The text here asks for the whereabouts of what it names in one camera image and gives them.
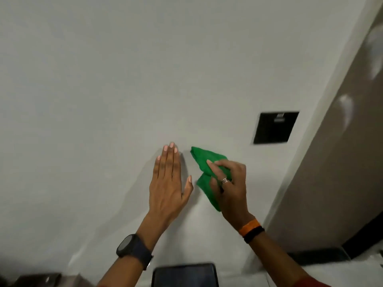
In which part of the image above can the green cleaning cloth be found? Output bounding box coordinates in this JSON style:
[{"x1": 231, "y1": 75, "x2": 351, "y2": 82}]
[{"x1": 191, "y1": 146, "x2": 233, "y2": 212}]

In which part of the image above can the orange wristband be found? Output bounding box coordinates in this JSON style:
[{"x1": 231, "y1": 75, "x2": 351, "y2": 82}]
[{"x1": 238, "y1": 219, "x2": 261, "y2": 237}]

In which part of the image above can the white door frame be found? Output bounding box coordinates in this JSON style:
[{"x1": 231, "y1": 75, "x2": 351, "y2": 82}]
[{"x1": 262, "y1": 0, "x2": 383, "y2": 229}]

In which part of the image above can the person's right hand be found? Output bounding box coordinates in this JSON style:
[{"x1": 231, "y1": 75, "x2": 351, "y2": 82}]
[{"x1": 206, "y1": 159, "x2": 260, "y2": 231}]

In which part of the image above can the black phone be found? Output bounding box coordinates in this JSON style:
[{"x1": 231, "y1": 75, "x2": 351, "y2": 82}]
[{"x1": 151, "y1": 262, "x2": 218, "y2": 287}]

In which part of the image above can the person's right forearm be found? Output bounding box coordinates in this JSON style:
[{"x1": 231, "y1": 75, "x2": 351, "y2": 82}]
[{"x1": 246, "y1": 229, "x2": 312, "y2": 287}]

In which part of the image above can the brown glossy door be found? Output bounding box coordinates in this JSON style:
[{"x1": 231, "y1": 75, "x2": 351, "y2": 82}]
[{"x1": 266, "y1": 5, "x2": 383, "y2": 255}]

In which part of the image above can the black baseboard strip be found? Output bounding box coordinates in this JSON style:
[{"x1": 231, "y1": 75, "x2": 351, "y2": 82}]
[{"x1": 287, "y1": 226, "x2": 383, "y2": 266}]

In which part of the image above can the brown wooden furniture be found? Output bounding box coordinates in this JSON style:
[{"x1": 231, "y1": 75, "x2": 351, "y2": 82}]
[{"x1": 11, "y1": 272, "x2": 95, "y2": 287}]

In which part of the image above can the black wall switch plate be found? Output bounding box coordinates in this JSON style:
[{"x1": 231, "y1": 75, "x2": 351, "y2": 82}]
[{"x1": 253, "y1": 111, "x2": 300, "y2": 145}]

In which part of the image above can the person's left hand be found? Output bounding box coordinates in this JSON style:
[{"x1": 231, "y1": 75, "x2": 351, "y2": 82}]
[{"x1": 143, "y1": 142, "x2": 194, "y2": 233}]

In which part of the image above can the black wristwatch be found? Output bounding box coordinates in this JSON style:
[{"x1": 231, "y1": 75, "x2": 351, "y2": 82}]
[{"x1": 116, "y1": 234, "x2": 154, "y2": 271}]

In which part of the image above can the black wristband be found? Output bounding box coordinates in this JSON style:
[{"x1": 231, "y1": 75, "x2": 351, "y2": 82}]
[{"x1": 243, "y1": 226, "x2": 266, "y2": 244}]

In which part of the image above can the red sleeve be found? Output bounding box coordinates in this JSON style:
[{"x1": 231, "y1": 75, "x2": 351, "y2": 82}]
[{"x1": 288, "y1": 274, "x2": 333, "y2": 287}]

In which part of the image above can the person's left forearm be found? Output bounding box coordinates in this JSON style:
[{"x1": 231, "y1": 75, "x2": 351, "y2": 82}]
[{"x1": 95, "y1": 214, "x2": 169, "y2": 287}]

